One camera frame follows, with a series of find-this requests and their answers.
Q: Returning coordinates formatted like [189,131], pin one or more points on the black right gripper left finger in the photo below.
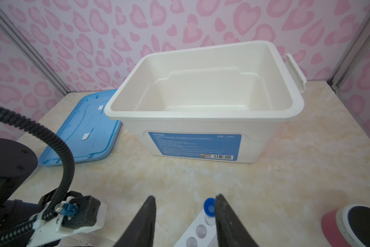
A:
[141,230]

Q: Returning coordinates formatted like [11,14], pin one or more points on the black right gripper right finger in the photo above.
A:
[230,230]

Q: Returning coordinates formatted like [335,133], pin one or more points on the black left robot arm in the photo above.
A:
[17,163]

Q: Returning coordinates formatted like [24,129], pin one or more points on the white test tube rack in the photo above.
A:
[202,232]

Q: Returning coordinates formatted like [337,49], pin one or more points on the blue plastic bin lid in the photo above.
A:
[87,131]

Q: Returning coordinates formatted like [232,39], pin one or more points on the pink white tape roll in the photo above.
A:
[348,226]

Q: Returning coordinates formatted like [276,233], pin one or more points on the white plastic storage bin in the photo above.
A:
[222,103]

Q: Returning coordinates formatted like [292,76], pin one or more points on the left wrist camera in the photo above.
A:
[75,215]

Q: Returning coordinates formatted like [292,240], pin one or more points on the aluminium corner frame post left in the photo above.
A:
[22,44]

